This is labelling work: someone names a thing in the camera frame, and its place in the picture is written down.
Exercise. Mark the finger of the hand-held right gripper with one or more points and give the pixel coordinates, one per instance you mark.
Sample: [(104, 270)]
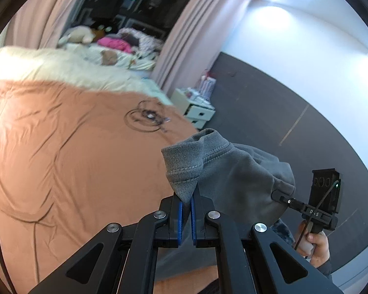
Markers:
[(288, 201)]

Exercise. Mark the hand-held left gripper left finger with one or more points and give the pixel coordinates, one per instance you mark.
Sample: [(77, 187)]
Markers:
[(180, 223)]

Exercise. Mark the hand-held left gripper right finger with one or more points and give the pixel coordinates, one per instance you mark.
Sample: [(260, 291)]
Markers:
[(193, 220)]

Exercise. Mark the grey t-shirt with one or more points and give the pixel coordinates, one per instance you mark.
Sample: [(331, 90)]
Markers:
[(239, 174)]

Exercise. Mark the person's right hand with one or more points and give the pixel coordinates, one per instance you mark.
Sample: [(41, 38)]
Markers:
[(319, 248)]

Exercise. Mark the blue-grey fluffy rug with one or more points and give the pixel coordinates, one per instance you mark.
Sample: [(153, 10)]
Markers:
[(283, 231)]

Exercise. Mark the white nightstand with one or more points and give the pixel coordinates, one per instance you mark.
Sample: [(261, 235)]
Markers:
[(193, 110)]

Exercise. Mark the round bed orange cover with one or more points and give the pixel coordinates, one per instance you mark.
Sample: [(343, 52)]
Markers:
[(64, 159)]

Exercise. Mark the cream window-seat bedding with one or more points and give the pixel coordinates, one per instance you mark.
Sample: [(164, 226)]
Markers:
[(132, 62)]

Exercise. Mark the brown plush toy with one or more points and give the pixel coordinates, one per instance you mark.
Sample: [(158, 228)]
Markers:
[(108, 57)]

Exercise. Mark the floral bedding pile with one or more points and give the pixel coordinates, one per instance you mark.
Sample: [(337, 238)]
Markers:
[(145, 41)]

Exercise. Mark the pink curtain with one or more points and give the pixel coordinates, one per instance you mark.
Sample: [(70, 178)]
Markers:
[(43, 15), (196, 30)]

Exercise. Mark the pink clothing pile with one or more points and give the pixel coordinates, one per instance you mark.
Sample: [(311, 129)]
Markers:
[(115, 43)]

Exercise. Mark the white fluffy duvet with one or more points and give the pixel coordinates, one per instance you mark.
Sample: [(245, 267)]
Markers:
[(49, 64)]

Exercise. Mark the beige plush toy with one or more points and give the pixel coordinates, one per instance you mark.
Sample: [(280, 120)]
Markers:
[(78, 34)]

